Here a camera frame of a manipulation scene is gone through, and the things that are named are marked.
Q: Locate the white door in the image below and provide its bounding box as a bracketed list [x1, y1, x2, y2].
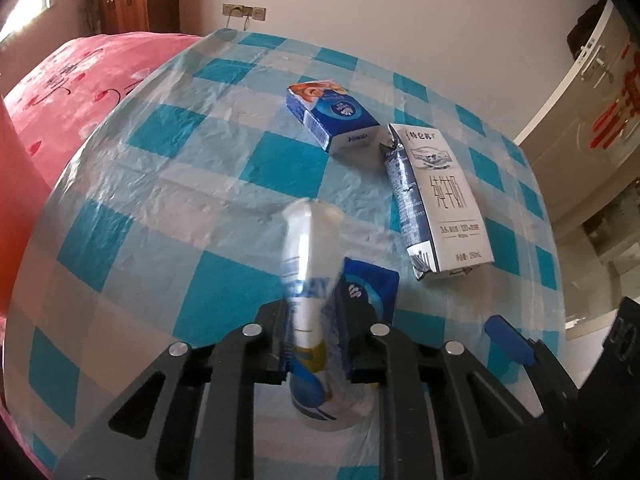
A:
[512, 0, 640, 241]

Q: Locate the window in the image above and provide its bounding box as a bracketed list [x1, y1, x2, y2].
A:
[0, 0, 51, 43]

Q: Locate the small blue carton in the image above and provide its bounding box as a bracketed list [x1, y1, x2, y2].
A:
[340, 257, 401, 323]

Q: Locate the white milk carton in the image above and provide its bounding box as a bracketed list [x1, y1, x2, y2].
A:
[382, 122, 496, 281]

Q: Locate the beige wall socket panel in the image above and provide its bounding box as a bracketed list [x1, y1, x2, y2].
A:
[222, 3, 267, 22]

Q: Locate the silver door handle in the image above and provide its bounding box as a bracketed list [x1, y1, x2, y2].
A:
[580, 45, 616, 86]

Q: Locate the red hanging door decoration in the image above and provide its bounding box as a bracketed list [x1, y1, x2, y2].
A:
[587, 42, 640, 151]

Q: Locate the blue checked tablecloth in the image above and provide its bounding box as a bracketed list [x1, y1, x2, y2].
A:
[2, 27, 568, 480]

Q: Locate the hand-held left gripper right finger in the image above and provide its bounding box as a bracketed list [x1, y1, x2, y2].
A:
[335, 285, 568, 480]

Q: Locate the orange plastic bucket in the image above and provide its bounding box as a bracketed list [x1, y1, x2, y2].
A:
[0, 105, 53, 321]

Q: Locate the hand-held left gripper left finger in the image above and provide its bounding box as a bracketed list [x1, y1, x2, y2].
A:
[52, 302, 296, 480]

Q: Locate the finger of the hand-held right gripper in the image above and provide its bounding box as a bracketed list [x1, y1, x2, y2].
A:
[484, 315, 581, 418]

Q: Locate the blue carton with face print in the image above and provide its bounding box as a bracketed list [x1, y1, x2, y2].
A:
[286, 79, 382, 155]

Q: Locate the pink printed blanket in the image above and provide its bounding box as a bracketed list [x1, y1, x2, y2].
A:
[0, 34, 203, 480]

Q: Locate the black hanging bag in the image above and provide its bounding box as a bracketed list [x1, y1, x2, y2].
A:
[566, 0, 608, 61]

